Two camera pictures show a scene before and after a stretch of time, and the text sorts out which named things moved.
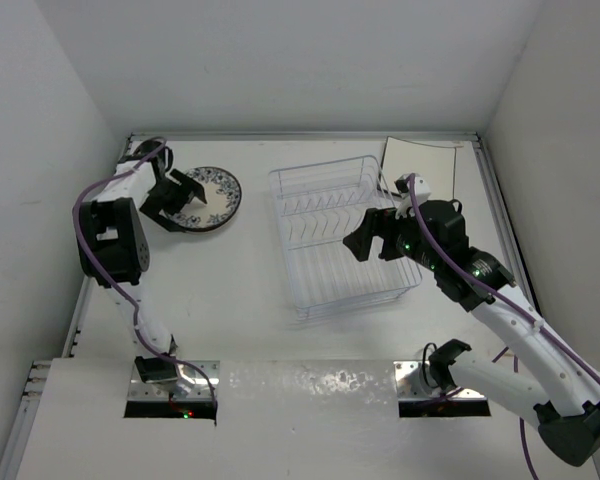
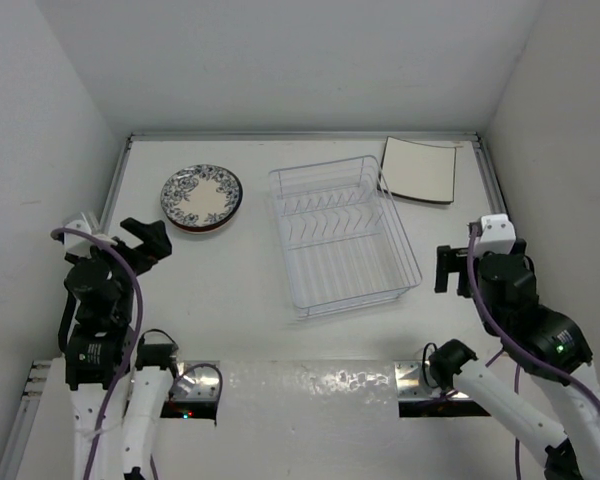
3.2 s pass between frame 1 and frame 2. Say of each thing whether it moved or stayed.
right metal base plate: stayed
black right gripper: moved
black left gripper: moved
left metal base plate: stayed
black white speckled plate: stayed
